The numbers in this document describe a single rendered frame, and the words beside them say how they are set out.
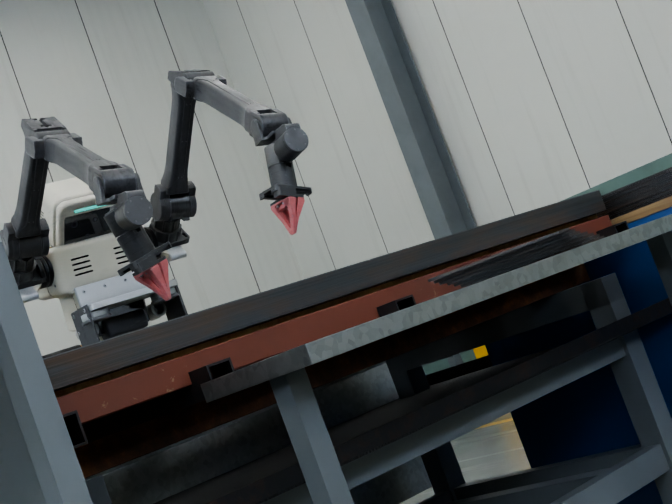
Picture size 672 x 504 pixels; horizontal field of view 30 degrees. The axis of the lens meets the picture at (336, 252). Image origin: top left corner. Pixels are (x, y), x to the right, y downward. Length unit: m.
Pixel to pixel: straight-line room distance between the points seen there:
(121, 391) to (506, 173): 10.24
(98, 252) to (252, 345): 1.25
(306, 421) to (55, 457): 0.40
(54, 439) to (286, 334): 0.61
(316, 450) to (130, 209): 0.73
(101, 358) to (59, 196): 1.36
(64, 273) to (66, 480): 1.63
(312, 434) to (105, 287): 1.48
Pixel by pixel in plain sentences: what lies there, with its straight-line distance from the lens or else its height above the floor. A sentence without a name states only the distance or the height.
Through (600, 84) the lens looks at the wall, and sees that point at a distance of 11.12.
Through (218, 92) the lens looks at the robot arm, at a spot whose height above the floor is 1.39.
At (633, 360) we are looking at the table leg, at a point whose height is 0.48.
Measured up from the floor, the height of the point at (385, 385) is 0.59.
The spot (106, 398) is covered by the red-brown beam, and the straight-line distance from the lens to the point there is 1.92.
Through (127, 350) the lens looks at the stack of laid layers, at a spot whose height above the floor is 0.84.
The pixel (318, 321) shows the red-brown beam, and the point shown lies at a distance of 2.19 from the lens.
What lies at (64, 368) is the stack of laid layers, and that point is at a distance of 1.89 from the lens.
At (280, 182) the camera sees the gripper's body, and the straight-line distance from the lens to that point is 2.72.
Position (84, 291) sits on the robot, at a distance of 3.22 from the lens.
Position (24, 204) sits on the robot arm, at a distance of 3.02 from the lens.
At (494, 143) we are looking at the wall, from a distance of 12.07.
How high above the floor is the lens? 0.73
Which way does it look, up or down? 4 degrees up
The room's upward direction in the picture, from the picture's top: 20 degrees counter-clockwise
